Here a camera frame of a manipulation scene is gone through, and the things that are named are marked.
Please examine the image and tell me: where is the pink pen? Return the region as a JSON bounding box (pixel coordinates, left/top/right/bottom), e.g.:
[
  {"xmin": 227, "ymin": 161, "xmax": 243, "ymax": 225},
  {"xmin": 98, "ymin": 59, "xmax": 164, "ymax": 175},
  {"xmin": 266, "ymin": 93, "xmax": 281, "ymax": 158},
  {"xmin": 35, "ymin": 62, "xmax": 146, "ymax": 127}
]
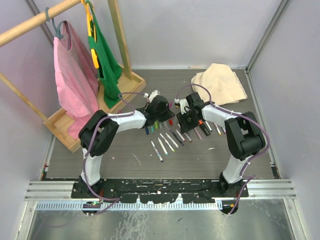
[{"xmin": 194, "ymin": 127, "xmax": 202, "ymax": 140}]

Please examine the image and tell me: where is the orange black highlighter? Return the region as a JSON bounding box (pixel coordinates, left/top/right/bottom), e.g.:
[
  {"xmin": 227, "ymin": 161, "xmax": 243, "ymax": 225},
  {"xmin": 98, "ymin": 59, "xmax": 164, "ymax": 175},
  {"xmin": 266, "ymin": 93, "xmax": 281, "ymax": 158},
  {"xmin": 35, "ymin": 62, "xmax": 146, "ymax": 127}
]
[{"xmin": 198, "ymin": 120, "xmax": 211, "ymax": 136}]

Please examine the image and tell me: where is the dark purple marker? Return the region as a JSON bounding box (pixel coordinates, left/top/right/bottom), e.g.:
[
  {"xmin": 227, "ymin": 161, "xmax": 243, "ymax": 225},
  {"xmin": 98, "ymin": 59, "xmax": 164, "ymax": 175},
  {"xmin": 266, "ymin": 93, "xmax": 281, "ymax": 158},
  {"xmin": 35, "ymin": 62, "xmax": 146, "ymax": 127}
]
[{"xmin": 169, "ymin": 128, "xmax": 184, "ymax": 146}]

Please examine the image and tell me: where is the orange cap marker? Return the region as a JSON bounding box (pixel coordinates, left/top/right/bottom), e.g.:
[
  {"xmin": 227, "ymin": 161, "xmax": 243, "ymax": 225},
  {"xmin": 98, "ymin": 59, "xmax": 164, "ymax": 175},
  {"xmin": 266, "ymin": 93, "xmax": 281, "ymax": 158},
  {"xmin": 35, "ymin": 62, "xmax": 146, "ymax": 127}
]
[{"xmin": 213, "ymin": 122, "xmax": 222, "ymax": 136}]

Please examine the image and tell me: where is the white grey marker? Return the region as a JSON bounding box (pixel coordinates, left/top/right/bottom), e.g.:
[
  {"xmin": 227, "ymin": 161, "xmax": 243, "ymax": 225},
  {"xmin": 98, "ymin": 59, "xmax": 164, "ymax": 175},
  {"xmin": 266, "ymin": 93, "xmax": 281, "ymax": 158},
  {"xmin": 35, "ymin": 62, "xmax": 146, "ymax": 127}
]
[{"xmin": 165, "ymin": 133, "xmax": 179, "ymax": 149}]

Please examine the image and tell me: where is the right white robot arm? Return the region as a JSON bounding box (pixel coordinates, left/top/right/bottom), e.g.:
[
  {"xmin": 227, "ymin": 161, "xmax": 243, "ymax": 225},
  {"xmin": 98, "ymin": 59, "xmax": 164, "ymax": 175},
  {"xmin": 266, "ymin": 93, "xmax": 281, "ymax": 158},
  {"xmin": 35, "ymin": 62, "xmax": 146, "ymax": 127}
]
[{"xmin": 174, "ymin": 92, "xmax": 266, "ymax": 197}]

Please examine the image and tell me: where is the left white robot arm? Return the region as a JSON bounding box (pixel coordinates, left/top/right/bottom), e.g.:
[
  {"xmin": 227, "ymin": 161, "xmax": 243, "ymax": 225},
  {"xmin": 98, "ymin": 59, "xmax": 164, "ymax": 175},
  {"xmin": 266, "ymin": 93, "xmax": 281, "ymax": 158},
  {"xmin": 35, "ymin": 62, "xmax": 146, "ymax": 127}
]
[{"xmin": 78, "ymin": 94, "xmax": 175, "ymax": 198}]

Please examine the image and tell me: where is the wooden clothes rack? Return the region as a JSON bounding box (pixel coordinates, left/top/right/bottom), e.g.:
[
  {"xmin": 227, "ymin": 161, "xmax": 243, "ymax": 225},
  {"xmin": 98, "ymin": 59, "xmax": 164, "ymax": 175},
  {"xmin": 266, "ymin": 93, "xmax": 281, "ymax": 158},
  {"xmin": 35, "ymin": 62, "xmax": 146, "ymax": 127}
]
[{"xmin": 0, "ymin": 0, "xmax": 146, "ymax": 152}]

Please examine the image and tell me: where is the beige cloth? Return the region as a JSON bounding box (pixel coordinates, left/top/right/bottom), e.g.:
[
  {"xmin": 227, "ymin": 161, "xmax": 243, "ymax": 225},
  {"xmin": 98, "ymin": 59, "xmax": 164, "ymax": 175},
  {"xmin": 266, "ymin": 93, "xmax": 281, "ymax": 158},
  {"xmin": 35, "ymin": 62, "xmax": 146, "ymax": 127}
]
[{"xmin": 191, "ymin": 63, "xmax": 248, "ymax": 106}]

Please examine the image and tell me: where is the green shirt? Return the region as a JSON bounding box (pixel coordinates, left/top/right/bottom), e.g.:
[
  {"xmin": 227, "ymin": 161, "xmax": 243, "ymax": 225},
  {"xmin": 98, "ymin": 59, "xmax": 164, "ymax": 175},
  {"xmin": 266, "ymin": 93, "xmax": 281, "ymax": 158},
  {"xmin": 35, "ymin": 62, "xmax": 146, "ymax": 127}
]
[{"xmin": 86, "ymin": 0, "xmax": 122, "ymax": 109}]

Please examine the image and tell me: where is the pink shirt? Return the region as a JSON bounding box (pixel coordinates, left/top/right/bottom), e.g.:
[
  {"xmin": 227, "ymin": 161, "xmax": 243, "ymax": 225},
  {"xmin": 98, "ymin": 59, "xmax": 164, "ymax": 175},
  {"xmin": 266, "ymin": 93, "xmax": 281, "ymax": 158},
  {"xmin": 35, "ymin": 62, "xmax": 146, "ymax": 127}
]
[{"xmin": 53, "ymin": 21, "xmax": 99, "ymax": 139}]

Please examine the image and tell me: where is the yellow clothes hanger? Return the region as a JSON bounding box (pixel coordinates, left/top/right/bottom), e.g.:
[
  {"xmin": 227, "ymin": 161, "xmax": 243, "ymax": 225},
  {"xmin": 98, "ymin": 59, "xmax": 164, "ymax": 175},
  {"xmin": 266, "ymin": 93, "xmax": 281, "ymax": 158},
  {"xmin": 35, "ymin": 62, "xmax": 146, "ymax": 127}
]
[{"xmin": 80, "ymin": 0, "xmax": 99, "ymax": 69}]

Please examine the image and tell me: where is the grey clothes hanger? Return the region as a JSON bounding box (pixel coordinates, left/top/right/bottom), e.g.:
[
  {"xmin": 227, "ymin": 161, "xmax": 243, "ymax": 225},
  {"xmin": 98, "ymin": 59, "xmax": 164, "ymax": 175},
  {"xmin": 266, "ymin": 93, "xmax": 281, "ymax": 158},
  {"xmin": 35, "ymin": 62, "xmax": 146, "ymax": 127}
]
[{"xmin": 44, "ymin": 6, "xmax": 70, "ymax": 41}]

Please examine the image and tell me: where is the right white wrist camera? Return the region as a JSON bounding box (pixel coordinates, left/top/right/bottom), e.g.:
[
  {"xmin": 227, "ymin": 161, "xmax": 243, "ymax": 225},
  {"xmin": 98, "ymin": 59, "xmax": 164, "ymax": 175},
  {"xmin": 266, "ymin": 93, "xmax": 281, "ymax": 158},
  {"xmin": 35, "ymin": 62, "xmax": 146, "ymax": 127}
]
[{"xmin": 174, "ymin": 98, "xmax": 191, "ymax": 115}]

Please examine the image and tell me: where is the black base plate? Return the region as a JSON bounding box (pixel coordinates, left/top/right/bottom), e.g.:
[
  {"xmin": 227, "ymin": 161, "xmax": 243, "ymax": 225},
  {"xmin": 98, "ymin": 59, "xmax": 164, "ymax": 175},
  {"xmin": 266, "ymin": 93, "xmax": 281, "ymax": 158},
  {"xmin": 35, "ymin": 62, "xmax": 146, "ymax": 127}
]
[{"xmin": 71, "ymin": 177, "xmax": 250, "ymax": 204}]

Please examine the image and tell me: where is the slotted cable duct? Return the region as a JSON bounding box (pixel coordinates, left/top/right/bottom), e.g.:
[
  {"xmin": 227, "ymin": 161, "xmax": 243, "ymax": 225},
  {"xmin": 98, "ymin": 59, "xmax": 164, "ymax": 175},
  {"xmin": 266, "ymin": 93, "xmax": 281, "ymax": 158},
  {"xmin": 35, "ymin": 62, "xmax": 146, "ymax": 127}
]
[{"xmin": 35, "ymin": 200, "xmax": 223, "ymax": 211}]

